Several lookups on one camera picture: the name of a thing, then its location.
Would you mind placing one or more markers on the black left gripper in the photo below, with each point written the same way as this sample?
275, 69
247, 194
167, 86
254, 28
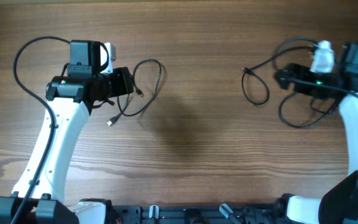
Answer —
124, 84

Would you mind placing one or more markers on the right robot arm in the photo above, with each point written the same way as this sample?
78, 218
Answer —
340, 204

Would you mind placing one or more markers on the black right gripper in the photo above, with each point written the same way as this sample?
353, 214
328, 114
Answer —
301, 72

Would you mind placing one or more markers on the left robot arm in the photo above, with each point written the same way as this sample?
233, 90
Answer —
87, 82

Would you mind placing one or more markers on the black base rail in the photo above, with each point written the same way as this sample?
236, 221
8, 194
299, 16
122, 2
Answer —
197, 214

